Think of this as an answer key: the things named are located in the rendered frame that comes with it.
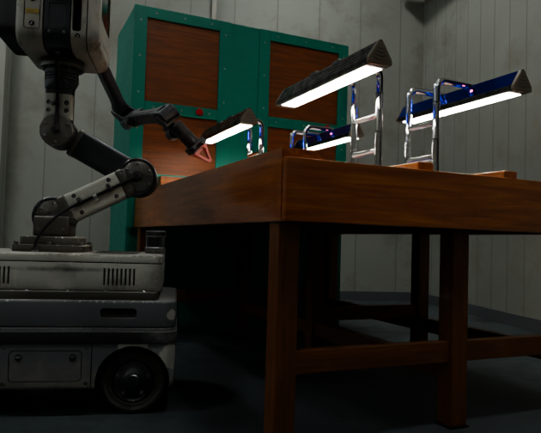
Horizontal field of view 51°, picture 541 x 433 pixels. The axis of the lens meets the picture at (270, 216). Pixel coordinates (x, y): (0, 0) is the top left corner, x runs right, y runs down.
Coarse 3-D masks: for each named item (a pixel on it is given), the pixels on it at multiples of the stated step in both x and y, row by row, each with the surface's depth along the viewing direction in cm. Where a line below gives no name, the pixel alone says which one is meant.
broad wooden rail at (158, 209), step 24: (216, 168) 186; (240, 168) 166; (264, 168) 151; (168, 192) 241; (192, 192) 209; (216, 192) 185; (240, 192) 166; (264, 192) 150; (144, 216) 282; (168, 216) 239; (192, 216) 208; (216, 216) 184; (240, 216) 165; (264, 216) 149
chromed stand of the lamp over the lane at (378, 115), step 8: (376, 72) 188; (376, 80) 189; (352, 88) 202; (376, 88) 189; (352, 96) 202; (376, 96) 188; (352, 104) 202; (376, 104) 188; (352, 112) 202; (376, 112) 188; (352, 120) 201; (360, 120) 197; (376, 120) 188; (352, 128) 201; (376, 128) 188; (352, 136) 201; (376, 136) 188; (352, 144) 201; (376, 144) 187; (352, 152) 201; (360, 152) 196; (368, 152) 192; (376, 152) 187; (352, 160) 201; (376, 160) 187
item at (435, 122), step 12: (444, 84) 201; (456, 84) 202; (468, 84) 203; (408, 96) 212; (432, 96) 217; (408, 108) 212; (408, 120) 211; (432, 120) 200; (408, 132) 211; (432, 132) 199; (408, 144) 211; (432, 144) 198; (408, 156) 211; (420, 156) 205; (432, 156) 198
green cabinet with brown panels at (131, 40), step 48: (144, 48) 310; (192, 48) 322; (240, 48) 334; (288, 48) 348; (336, 48) 361; (144, 96) 310; (192, 96) 322; (240, 96) 334; (336, 96) 361; (144, 144) 310; (240, 144) 333; (288, 144) 346; (336, 144) 360
